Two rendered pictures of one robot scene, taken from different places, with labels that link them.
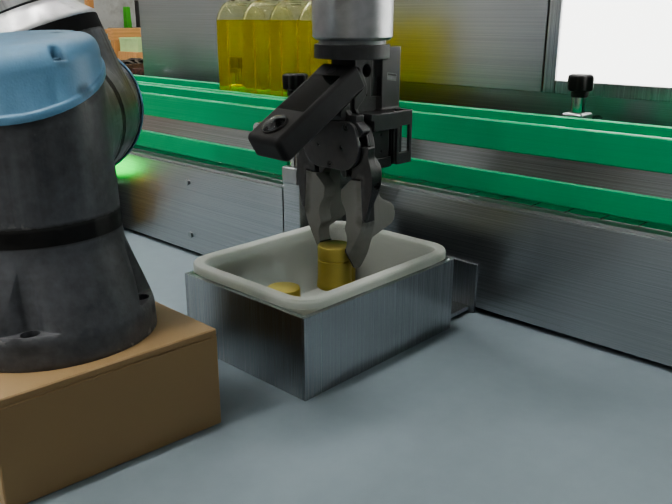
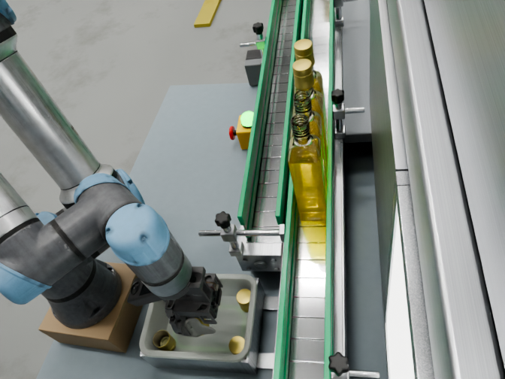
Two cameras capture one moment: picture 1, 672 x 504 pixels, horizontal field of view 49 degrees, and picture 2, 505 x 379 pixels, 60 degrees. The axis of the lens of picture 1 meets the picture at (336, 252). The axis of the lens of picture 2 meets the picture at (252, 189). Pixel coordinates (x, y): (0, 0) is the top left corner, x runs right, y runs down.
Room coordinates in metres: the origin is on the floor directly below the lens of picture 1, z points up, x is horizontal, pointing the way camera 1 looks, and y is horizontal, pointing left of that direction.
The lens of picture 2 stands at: (0.73, -0.42, 1.63)
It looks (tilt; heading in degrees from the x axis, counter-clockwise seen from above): 51 degrees down; 68
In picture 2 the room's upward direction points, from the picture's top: 19 degrees counter-clockwise
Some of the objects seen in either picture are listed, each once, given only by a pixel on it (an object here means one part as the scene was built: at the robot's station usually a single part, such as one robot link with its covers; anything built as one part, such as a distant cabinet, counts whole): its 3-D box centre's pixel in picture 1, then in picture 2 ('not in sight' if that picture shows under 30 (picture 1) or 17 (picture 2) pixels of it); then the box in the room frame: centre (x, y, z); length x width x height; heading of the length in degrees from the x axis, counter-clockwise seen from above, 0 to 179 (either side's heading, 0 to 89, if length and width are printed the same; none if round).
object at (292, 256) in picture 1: (323, 293); (204, 321); (0.71, 0.01, 0.80); 0.22 x 0.17 x 0.09; 137
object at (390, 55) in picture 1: (356, 108); (187, 291); (0.72, -0.02, 0.99); 0.09 x 0.08 x 0.12; 137
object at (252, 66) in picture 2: not in sight; (260, 67); (1.30, 0.59, 0.79); 0.08 x 0.08 x 0.08; 47
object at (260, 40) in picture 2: not in sight; (253, 47); (1.24, 0.50, 0.94); 0.07 x 0.04 x 0.13; 137
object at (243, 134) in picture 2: not in sight; (251, 132); (1.11, 0.39, 0.79); 0.07 x 0.07 x 0.07; 47
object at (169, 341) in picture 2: not in sight; (164, 341); (0.63, 0.04, 0.79); 0.04 x 0.04 x 0.04
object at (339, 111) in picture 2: not in sight; (348, 114); (1.22, 0.12, 0.94); 0.07 x 0.04 x 0.13; 137
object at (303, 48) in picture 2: not in sight; (303, 54); (1.14, 0.14, 1.14); 0.04 x 0.04 x 0.04
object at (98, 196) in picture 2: not in sight; (101, 214); (0.69, 0.08, 1.14); 0.11 x 0.11 x 0.08; 6
